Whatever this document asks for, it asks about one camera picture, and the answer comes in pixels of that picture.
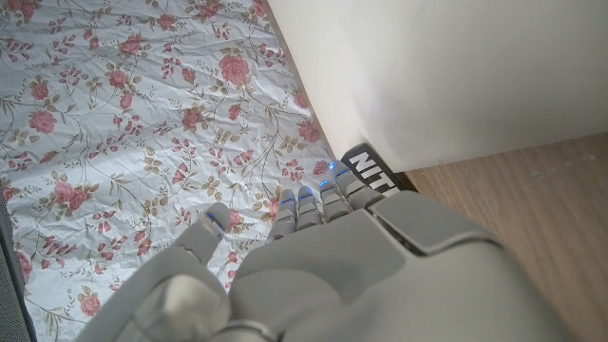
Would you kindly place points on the black Nitro box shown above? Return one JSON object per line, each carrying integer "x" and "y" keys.
{"x": 370, "y": 168}

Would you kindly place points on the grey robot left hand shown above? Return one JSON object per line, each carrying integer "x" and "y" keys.
{"x": 356, "y": 275}

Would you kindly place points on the floral backdrop cloth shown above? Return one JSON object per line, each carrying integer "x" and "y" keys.
{"x": 119, "y": 119}

